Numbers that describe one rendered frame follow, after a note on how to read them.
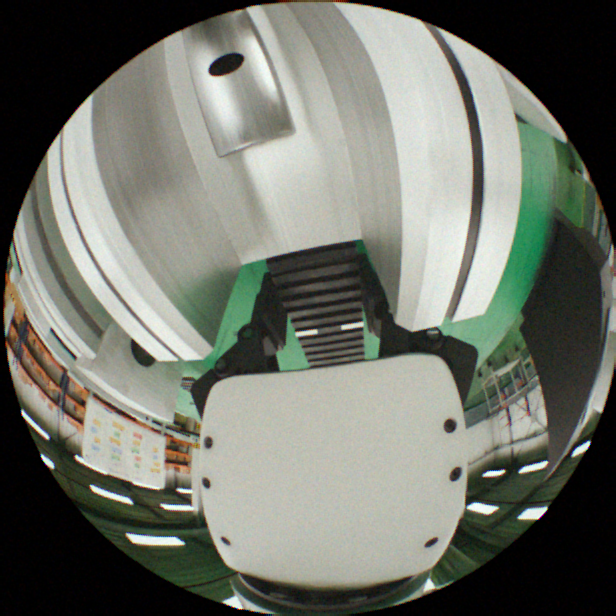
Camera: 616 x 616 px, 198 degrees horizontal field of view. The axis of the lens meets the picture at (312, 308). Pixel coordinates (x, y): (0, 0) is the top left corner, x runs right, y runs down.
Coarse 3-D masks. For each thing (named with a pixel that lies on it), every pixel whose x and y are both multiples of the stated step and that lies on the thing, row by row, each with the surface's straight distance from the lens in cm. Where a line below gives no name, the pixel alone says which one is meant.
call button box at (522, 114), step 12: (492, 60) 11; (504, 72) 11; (504, 84) 11; (516, 84) 11; (516, 96) 12; (528, 96) 12; (516, 108) 15; (528, 108) 13; (540, 108) 13; (516, 120) 19; (528, 120) 16; (540, 120) 15; (552, 120) 14; (552, 132) 16; (564, 132) 17
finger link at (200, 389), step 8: (208, 376) 11; (216, 376) 11; (192, 384) 12; (200, 384) 12; (208, 384) 11; (192, 392) 12; (200, 392) 11; (208, 392) 11; (200, 400) 11; (200, 408) 11; (200, 416) 11
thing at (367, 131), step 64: (128, 64) 8; (192, 64) 7; (256, 64) 6; (320, 64) 7; (384, 64) 3; (448, 64) 3; (64, 128) 7; (128, 128) 6; (192, 128) 7; (256, 128) 5; (320, 128) 6; (384, 128) 3; (448, 128) 3; (512, 128) 4; (64, 192) 6; (128, 192) 5; (192, 192) 6; (256, 192) 7; (320, 192) 6; (384, 192) 4; (448, 192) 3; (512, 192) 4; (128, 256) 4; (192, 256) 6; (256, 256) 8; (384, 256) 4; (448, 256) 3; (128, 320) 6; (192, 320) 5
